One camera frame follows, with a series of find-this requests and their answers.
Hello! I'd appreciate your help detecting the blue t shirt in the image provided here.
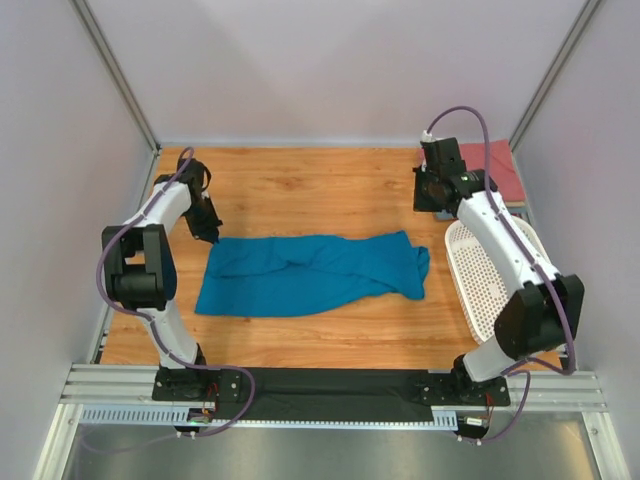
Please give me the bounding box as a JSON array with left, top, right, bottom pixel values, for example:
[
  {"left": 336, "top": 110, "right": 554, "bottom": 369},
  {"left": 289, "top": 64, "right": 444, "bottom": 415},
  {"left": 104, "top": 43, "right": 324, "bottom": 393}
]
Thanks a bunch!
[{"left": 195, "top": 231, "right": 431, "bottom": 318}]

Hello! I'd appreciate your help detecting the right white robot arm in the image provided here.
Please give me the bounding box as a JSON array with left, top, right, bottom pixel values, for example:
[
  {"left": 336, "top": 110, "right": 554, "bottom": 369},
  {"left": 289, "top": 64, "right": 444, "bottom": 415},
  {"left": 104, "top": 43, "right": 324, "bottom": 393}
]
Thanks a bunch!
[{"left": 414, "top": 166, "right": 585, "bottom": 394}]

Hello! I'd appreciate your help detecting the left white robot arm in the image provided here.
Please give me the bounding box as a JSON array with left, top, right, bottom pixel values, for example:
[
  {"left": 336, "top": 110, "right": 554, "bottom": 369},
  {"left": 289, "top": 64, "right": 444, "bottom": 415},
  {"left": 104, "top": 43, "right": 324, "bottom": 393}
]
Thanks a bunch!
[{"left": 96, "top": 149, "right": 223, "bottom": 403}]

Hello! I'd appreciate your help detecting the folded red t shirt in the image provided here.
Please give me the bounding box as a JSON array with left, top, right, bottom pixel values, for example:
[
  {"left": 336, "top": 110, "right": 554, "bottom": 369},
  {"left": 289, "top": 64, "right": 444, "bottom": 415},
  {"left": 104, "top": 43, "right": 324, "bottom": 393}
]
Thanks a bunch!
[{"left": 449, "top": 141, "right": 525, "bottom": 201}]

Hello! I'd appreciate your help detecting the white perforated basket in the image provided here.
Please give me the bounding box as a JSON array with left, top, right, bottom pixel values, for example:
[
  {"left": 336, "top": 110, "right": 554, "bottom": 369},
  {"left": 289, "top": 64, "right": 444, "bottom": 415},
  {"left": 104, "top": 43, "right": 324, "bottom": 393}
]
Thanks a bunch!
[{"left": 444, "top": 215, "right": 559, "bottom": 357}]

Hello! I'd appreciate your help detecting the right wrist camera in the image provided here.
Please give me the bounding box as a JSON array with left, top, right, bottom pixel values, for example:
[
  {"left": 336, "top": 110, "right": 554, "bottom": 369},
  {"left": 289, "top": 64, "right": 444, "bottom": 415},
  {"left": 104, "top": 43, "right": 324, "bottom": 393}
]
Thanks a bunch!
[{"left": 420, "top": 130, "right": 466, "bottom": 178}]

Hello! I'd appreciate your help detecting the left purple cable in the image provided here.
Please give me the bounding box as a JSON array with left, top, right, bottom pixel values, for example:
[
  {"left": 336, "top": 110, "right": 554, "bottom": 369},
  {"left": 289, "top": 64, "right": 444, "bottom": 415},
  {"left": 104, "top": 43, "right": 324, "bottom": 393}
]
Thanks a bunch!
[{"left": 79, "top": 146, "right": 259, "bottom": 454}]

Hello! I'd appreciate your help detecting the purple cable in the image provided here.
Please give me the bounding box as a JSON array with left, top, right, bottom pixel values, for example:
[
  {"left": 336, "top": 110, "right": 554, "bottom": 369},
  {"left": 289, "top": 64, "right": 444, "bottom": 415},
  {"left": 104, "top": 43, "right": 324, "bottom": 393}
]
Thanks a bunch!
[
  {"left": 427, "top": 105, "right": 579, "bottom": 446},
  {"left": 79, "top": 146, "right": 259, "bottom": 454}
]

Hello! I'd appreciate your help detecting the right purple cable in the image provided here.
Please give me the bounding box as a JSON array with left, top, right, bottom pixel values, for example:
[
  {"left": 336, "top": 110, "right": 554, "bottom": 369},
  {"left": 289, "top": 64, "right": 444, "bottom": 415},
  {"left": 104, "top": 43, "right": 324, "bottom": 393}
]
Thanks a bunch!
[{"left": 427, "top": 105, "right": 579, "bottom": 446}]

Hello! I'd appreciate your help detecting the right aluminium frame post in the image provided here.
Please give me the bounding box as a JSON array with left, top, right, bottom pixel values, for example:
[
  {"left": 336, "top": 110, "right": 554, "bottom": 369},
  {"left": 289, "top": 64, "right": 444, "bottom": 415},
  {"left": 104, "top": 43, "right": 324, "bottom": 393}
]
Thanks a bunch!
[{"left": 508, "top": 0, "right": 607, "bottom": 151}]

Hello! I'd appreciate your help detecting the aluminium frame post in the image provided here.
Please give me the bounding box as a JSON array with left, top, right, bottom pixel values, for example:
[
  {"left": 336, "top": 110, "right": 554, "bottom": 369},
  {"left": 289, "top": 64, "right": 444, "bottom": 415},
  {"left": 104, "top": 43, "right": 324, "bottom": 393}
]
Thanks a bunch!
[
  {"left": 508, "top": 0, "right": 607, "bottom": 151},
  {"left": 67, "top": 0, "right": 162, "bottom": 154}
]

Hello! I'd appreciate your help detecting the grey slotted cable duct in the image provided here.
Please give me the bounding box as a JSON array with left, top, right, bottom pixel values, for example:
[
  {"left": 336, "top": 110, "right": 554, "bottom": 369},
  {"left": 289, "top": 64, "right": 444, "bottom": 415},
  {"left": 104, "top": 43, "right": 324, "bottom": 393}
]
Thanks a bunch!
[{"left": 79, "top": 405, "right": 491, "bottom": 430}]

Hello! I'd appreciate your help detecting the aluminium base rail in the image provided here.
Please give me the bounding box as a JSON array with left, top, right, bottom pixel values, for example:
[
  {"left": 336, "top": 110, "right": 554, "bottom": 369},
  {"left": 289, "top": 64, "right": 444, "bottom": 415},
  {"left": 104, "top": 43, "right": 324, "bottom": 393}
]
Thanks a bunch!
[{"left": 61, "top": 365, "right": 606, "bottom": 412}]

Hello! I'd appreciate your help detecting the left aluminium frame post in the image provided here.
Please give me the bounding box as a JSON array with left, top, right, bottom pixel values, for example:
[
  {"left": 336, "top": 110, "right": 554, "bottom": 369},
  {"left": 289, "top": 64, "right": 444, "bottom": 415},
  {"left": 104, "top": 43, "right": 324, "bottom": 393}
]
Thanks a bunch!
[{"left": 67, "top": 0, "right": 162, "bottom": 154}]

